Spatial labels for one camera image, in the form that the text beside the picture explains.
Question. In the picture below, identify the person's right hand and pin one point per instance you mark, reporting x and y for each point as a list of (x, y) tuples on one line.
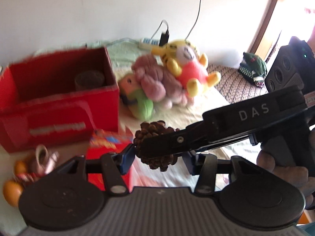
[(297, 176)]

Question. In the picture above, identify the patterned dark blanket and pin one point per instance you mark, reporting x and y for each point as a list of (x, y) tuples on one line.
[(233, 86)]

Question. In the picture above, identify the large red cardboard box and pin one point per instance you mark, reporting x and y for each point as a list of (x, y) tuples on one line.
[(40, 103)]

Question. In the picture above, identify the green crocodile plush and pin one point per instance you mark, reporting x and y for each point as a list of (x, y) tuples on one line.
[(253, 69)]

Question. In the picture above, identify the brown pine cone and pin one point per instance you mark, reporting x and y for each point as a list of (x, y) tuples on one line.
[(149, 151)]

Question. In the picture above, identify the pink plush bear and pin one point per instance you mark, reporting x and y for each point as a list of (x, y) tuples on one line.
[(159, 85)]

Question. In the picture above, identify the white power strip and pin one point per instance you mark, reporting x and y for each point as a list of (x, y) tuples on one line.
[(148, 44)]

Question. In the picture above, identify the wooden door frame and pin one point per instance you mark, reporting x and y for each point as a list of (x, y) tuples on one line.
[(262, 26)]

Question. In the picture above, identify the black power adapter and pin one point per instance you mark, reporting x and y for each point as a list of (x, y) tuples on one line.
[(164, 38)]

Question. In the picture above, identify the green cartoon bed sheet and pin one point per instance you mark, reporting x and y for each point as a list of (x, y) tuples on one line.
[(122, 55)]

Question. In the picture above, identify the yellow tiger plush toy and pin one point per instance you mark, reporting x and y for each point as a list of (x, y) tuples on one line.
[(188, 66)]

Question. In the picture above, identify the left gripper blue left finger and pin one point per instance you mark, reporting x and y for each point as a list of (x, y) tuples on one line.
[(126, 158)]

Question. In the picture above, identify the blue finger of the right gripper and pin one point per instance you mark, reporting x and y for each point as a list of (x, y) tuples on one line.
[(181, 141)]

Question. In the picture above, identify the small red gift box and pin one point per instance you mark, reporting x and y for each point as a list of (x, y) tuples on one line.
[(102, 159)]

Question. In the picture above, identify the brown tape roll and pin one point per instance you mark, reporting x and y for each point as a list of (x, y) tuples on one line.
[(89, 80)]

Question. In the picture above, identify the pink ribbon shoe ornament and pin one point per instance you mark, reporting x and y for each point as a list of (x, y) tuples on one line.
[(36, 165)]

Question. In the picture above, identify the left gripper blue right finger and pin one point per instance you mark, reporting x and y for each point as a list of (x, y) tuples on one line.
[(190, 159)]

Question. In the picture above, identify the green dress doll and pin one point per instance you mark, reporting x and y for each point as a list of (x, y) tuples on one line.
[(133, 97)]

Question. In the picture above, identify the orange gourd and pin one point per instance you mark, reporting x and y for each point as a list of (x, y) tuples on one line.
[(13, 188)]

